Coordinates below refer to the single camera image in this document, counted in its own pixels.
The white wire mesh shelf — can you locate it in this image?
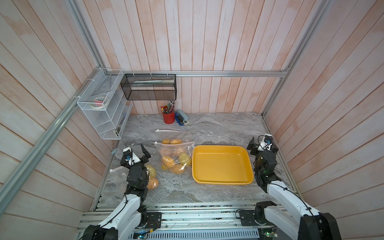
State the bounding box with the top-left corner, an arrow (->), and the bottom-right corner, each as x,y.
78,68 -> 132,140

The clear zipper bag pink zip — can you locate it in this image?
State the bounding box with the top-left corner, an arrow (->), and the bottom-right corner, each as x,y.
109,164 -> 160,193

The red metal pencil bucket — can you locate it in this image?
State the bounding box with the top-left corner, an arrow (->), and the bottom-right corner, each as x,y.
163,112 -> 175,125

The light blue stapler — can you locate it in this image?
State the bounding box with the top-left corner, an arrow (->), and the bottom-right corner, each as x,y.
176,109 -> 189,125

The yellow plastic tray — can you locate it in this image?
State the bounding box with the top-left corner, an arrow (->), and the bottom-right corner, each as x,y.
192,145 -> 254,186

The black mesh wall basket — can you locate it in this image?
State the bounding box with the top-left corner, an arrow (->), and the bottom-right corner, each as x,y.
120,74 -> 178,101

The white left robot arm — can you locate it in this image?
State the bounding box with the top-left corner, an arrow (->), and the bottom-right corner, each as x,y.
80,145 -> 162,240

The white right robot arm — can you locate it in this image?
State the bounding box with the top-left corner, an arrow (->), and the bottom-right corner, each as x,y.
238,134 -> 341,240

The tape roll on shelf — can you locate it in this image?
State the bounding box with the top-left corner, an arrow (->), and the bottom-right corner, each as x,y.
89,96 -> 110,110

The coloured pencils bunch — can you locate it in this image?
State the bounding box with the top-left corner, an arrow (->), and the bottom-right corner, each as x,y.
161,100 -> 175,114

